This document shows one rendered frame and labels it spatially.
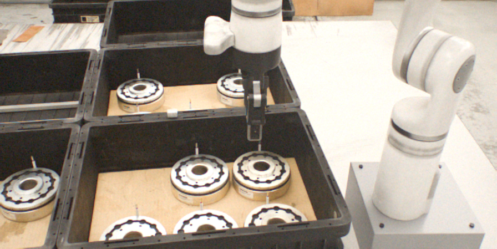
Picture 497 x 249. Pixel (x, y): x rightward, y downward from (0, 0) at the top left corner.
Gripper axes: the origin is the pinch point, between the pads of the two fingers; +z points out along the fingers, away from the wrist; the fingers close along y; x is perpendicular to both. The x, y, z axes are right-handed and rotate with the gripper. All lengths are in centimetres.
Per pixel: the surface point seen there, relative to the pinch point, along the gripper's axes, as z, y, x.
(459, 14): 102, 276, -167
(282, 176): 11.6, -0.3, -5.2
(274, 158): 12.0, 4.9, -4.4
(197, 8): 9, 68, 12
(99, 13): 58, 180, 69
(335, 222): 4.5, -18.0, -10.3
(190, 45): 5.4, 37.9, 12.3
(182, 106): 15.2, 27.4, 13.9
